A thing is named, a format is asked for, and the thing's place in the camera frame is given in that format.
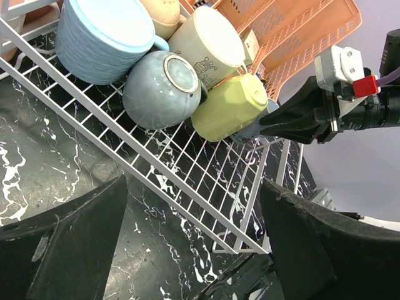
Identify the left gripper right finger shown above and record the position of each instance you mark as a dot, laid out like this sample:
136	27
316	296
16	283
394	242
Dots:
322	254

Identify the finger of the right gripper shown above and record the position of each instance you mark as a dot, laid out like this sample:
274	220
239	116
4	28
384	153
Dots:
300	133
308	100

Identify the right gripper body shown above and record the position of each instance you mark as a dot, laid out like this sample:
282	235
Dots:
379	110

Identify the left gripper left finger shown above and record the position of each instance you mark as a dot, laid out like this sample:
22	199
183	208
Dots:
65	252

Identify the small grey-blue cup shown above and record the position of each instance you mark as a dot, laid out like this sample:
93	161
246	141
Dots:
253	130

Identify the yellow-green mug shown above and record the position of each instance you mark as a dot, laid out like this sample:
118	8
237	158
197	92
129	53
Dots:
229	107

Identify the grey mug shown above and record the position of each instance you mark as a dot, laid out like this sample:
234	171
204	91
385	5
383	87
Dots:
162	90

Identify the beige round mug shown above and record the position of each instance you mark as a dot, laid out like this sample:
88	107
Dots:
165	15

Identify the light blue mug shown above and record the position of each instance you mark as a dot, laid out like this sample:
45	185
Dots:
99	41

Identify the pink mug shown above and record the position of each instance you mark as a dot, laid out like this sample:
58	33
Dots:
30	21

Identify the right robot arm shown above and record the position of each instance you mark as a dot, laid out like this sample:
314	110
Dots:
388	75

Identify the peach desk organizer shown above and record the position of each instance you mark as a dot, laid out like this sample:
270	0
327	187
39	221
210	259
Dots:
290	33

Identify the white wire dish rack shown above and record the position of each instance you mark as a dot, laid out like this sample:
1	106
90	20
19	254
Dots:
212	185

